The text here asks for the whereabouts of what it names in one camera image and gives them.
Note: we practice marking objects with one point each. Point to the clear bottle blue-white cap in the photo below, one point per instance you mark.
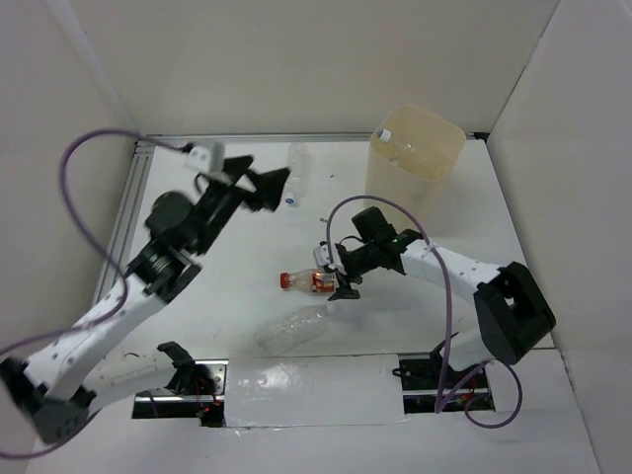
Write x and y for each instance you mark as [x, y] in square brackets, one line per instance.
[299, 161]
[291, 331]

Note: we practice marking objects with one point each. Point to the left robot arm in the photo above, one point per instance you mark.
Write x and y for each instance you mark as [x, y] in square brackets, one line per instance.
[63, 386]

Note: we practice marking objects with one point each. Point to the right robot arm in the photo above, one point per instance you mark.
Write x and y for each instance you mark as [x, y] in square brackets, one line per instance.
[512, 313]

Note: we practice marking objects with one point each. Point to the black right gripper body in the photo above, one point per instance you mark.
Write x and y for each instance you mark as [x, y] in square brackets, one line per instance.
[361, 260]

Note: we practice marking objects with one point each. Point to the beige plastic bin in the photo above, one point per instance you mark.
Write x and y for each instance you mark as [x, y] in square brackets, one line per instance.
[386, 179]

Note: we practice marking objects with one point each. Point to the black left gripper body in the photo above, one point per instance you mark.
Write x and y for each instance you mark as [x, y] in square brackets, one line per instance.
[219, 203]

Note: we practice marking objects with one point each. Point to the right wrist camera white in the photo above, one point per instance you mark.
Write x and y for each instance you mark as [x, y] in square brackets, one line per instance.
[327, 258]

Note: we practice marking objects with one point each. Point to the aluminium frame rail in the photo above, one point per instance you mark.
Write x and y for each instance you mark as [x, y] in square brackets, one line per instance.
[460, 210]

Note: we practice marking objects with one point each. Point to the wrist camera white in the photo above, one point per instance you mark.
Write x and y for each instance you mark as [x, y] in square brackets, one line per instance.
[206, 159]
[327, 258]

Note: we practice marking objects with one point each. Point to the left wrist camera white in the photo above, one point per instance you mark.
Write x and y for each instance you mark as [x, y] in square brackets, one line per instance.
[206, 159]

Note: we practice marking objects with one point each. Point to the red cap labelled bottle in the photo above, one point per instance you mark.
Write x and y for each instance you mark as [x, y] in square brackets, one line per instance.
[312, 281]

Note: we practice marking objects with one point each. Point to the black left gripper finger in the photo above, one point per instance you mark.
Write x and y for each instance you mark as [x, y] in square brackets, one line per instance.
[268, 189]
[233, 168]

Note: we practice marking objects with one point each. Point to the clear bottle white cap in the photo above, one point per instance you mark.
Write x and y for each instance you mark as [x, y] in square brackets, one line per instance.
[411, 154]

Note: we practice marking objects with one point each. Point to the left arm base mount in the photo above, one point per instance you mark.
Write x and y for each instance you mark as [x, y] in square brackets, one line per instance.
[196, 390]

